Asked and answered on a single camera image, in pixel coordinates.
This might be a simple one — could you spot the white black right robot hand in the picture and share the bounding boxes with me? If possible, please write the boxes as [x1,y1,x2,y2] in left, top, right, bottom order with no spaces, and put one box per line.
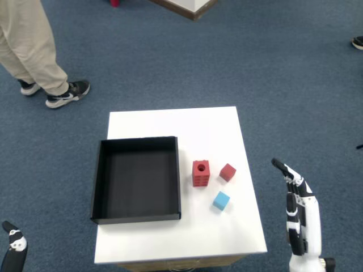
[271,158,336,272]

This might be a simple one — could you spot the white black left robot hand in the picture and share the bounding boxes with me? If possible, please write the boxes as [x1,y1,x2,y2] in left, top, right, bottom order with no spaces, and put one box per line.
[1,220,28,272]

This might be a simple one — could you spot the blue foam cube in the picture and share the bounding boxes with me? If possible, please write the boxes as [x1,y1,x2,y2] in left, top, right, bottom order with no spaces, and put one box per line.
[212,191,231,213]

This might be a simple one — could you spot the plain red foam cube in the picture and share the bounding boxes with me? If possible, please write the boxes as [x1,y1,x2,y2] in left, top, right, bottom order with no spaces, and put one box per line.
[219,163,237,182]

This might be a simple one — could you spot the black open box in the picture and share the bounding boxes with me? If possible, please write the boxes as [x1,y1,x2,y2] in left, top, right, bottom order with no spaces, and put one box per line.
[90,135,182,226]

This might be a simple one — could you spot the red block with round hole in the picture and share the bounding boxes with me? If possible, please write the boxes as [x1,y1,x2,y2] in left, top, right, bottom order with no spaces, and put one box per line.
[192,160,211,188]

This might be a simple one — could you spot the black white sneaker with swoosh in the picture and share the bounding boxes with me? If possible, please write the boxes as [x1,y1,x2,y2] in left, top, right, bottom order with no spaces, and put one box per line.
[45,80,91,109]

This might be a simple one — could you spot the white square table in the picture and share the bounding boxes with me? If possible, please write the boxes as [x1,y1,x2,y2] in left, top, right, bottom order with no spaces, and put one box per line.
[94,106,268,272]

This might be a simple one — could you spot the beige trousers of person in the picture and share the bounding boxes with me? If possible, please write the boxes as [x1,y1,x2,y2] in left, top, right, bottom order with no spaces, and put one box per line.
[0,0,70,96]

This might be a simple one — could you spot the white panel with brown edge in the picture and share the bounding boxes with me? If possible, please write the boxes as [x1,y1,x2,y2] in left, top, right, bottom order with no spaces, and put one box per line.
[149,0,219,22]

